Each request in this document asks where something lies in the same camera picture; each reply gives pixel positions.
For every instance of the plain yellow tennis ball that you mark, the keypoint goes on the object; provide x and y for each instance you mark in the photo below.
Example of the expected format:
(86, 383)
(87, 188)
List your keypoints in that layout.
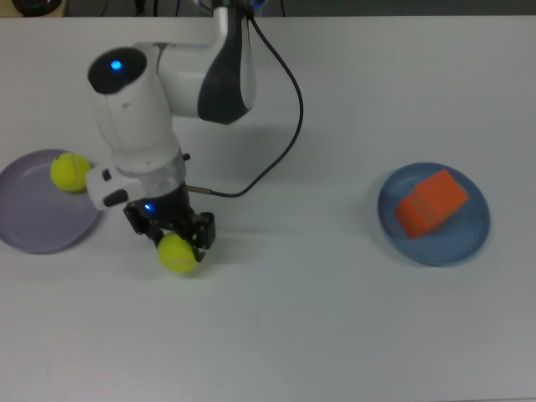
(176, 257)

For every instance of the tan wooden board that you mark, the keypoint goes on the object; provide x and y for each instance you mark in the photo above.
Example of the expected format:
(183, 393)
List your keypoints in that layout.
(5, 11)

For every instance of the purple plate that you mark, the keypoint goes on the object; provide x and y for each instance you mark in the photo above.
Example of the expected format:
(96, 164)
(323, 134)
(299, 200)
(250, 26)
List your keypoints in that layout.
(37, 218)

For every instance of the black round object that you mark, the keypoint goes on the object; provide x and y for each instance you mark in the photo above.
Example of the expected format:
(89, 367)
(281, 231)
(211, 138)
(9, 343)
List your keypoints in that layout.
(35, 5)

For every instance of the yellow tennis ball black print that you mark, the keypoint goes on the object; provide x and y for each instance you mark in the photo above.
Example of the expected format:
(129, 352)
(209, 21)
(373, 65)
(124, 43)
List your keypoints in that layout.
(69, 171)

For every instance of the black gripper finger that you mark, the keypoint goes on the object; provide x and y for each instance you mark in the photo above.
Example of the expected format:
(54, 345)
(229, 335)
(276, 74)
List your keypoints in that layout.
(140, 222)
(205, 234)

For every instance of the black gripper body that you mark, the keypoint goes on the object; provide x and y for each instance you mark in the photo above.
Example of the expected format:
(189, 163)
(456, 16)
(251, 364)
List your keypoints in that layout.
(171, 213)

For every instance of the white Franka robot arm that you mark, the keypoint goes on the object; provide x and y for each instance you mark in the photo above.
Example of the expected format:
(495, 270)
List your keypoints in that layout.
(134, 117)

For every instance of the blue plate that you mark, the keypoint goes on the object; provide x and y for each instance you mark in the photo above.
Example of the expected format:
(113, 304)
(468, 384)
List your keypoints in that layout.
(460, 247)

